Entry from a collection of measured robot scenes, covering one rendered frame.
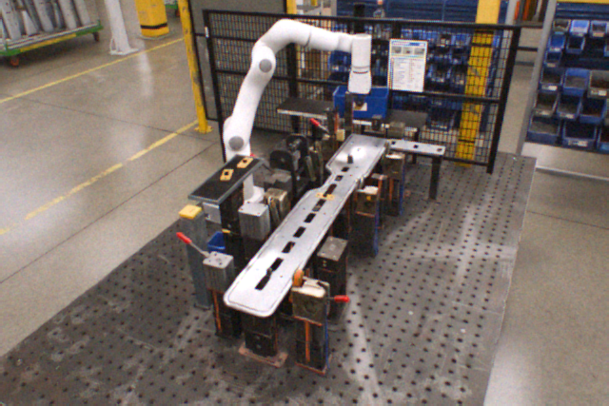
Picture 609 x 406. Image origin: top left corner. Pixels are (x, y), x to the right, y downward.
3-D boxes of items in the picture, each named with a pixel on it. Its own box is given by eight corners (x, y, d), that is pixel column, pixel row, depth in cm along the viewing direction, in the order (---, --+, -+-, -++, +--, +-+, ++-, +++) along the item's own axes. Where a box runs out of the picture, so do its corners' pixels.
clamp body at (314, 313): (327, 380, 160) (326, 302, 142) (288, 366, 166) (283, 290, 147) (338, 356, 168) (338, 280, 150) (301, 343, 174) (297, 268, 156)
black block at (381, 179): (385, 233, 230) (388, 182, 215) (364, 228, 234) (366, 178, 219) (389, 223, 236) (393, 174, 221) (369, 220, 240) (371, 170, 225)
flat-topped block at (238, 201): (241, 272, 208) (229, 186, 186) (225, 267, 211) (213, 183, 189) (252, 258, 216) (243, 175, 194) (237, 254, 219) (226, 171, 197)
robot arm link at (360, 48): (349, 61, 222) (354, 67, 214) (349, 32, 215) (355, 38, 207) (366, 60, 223) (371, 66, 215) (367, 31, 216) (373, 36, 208)
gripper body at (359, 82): (347, 69, 218) (346, 92, 224) (368, 71, 214) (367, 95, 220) (352, 65, 224) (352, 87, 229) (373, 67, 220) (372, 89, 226)
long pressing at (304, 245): (276, 322, 145) (276, 319, 144) (215, 302, 153) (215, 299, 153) (390, 140, 253) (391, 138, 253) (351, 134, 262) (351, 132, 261)
